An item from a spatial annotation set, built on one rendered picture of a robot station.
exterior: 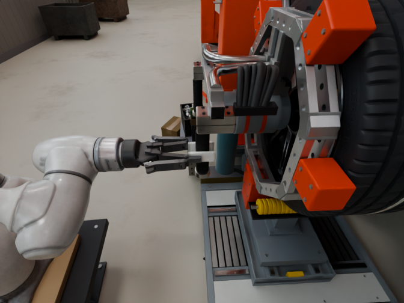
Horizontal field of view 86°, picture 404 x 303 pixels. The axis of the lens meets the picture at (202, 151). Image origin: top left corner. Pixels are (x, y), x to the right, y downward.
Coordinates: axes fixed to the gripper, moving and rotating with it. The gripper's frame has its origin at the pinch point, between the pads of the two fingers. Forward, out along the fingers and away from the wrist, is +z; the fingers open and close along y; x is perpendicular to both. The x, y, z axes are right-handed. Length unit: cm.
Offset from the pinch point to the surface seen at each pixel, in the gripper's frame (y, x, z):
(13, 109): -190, -83, -206
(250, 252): -4, -66, 23
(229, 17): -60, 23, 14
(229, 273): 1, -75, 13
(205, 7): -253, 7, 17
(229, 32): -60, 17, 15
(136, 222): -35, -83, -39
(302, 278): 7, -68, 44
